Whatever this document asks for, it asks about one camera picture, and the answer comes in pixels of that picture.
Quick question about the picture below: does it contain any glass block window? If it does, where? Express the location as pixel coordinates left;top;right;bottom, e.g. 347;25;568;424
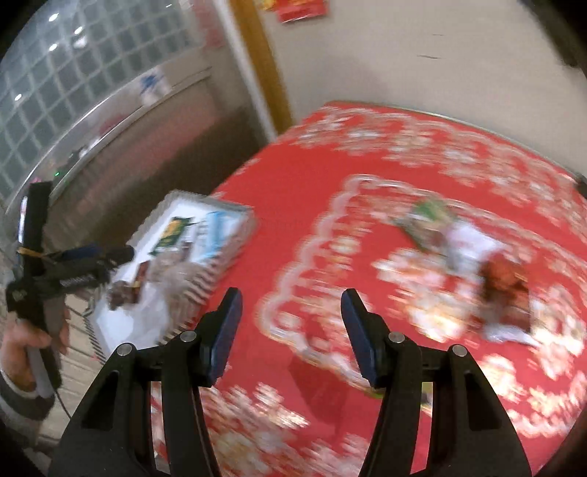
0;0;207;198

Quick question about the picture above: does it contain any green-edged dark bean packet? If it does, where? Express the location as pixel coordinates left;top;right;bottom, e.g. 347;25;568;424
397;199;455;253

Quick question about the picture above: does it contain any striped cardboard box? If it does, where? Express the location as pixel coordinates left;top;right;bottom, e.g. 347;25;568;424
87;190;256;363

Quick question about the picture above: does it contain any person's left hand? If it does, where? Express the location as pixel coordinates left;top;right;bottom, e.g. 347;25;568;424
0;307;72;393

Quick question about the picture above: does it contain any white grey snack packet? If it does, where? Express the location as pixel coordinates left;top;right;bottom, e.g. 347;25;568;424
442;220;503;276

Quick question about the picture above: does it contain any wooden door frame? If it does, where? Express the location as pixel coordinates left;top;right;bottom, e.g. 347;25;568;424
229;0;294;134

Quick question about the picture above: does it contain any white blue-edged snack packet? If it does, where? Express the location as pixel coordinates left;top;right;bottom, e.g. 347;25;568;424
195;210;239;267

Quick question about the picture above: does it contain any red paper strip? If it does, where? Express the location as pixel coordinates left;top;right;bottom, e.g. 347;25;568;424
197;0;225;51

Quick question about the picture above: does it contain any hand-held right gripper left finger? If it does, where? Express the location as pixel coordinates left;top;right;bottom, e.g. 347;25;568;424
48;287;244;477

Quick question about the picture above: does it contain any red floral tablecloth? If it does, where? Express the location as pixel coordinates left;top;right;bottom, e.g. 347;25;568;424
151;101;587;477

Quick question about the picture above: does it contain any metal door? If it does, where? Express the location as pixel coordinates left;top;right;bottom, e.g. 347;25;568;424
28;69;276;258

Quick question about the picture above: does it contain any dark green cracker packet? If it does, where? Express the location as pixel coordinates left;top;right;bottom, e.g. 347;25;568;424
149;218;196;258

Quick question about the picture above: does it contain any clear bag of brown snack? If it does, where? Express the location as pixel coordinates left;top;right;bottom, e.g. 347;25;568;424
147;254;203;313

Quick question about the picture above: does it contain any person's left forearm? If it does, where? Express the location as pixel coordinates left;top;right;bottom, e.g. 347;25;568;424
0;369;60;455

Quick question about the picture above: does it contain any dark red brown packet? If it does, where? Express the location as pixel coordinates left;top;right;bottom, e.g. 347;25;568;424
479;257;533;331

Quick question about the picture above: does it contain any red wall decoration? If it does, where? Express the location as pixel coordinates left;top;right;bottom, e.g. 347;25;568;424
257;0;328;23

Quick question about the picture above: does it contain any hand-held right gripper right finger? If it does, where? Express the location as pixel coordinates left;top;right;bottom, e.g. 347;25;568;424
340;288;533;477

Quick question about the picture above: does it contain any clear-wrapped dates packet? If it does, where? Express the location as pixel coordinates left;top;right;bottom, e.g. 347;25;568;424
107;280;143;308

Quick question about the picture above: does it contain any blue white flower sticker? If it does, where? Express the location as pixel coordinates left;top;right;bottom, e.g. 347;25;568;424
138;69;172;104

